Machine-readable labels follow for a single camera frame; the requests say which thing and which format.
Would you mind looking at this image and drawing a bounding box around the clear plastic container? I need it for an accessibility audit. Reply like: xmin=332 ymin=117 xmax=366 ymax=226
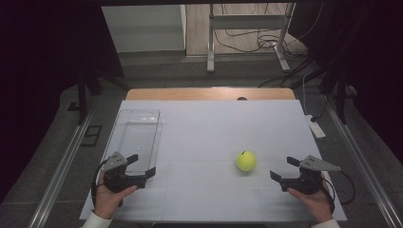
xmin=108 ymin=108 xmax=163 ymax=181

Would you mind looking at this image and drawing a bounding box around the aluminium rail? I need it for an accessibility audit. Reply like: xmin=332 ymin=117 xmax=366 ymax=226
xmin=322 ymin=93 xmax=403 ymax=228
xmin=28 ymin=108 xmax=97 ymax=228

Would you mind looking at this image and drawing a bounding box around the white power strip cable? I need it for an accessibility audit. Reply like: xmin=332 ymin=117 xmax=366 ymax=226
xmin=301 ymin=73 xmax=310 ymax=117

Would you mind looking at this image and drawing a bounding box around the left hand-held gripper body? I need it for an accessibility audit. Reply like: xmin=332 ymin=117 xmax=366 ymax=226
xmin=101 ymin=151 xmax=147 ymax=194

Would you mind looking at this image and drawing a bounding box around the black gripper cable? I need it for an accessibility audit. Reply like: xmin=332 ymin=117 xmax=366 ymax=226
xmin=90 ymin=159 xmax=110 ymax=209
xmin=322 ymin=170 xmax=356 ymax=215

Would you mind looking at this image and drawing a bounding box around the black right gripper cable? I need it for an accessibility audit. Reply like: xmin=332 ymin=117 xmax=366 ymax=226
xmin=322 ymin=170 xmax=356 ymax=215

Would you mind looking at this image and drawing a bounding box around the black metal stand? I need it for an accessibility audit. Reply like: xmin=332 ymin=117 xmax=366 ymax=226
xmin=318 ymin=70 xmax=350 ymax=125
xmin=67 ymin=70 xmax=131 ymax=126

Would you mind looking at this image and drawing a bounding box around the black floor plate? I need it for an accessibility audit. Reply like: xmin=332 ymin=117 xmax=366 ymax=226
xmin=79 ymin=124 xmax=104 ymax=148

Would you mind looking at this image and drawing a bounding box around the black plug cable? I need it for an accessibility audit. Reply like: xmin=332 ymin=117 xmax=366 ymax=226
xmin=310 ymin=94 xmax=329 ymax=124

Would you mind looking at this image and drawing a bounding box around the white power strip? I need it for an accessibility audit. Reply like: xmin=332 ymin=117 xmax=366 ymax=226
xmin=304 ymin=114 xmax=327 ymax=140

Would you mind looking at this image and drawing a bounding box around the person's left hand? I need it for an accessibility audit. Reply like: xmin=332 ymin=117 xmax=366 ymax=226
xmin=93 ymin=170 xmax=139 ymax=220

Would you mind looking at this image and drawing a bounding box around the black curtain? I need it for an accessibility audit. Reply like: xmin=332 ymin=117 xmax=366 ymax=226
xmin=289 ymin=0 xmax=403 ymax=166
xmin=0 ymin=0 xmax=125 ymax=204

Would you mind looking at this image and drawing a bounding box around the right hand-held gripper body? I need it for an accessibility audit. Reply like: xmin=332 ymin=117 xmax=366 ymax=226
xmin=279 ymin=154 xmax=342 ymax=196

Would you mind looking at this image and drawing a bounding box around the yellow tennis ball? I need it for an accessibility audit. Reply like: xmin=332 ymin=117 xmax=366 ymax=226
xmin=236 ymin=150 xmax=258 ymax=173

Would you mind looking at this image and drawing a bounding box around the tangle of black floor cables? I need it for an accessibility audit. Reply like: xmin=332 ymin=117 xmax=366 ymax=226
xmin=213 ymin=3 xmax=325 ymax=55

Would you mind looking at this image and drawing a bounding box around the person's right hand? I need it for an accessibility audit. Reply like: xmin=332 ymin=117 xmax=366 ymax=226
xmin=287 ymin=172 xmax=335 ymax=224

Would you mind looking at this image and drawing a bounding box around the grey metal desk frame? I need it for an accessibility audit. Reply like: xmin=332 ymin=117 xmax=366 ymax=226
xmin=205 ymin=3 xmax=297 ymax=75

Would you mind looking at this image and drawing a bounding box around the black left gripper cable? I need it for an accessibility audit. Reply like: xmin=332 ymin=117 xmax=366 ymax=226
xmin=90 ymin=159 xmax=110 ymax=209

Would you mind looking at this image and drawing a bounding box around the white cabinet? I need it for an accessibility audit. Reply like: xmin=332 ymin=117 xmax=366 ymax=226
xmin=101 ymin=4 xmax=187 ymax=54

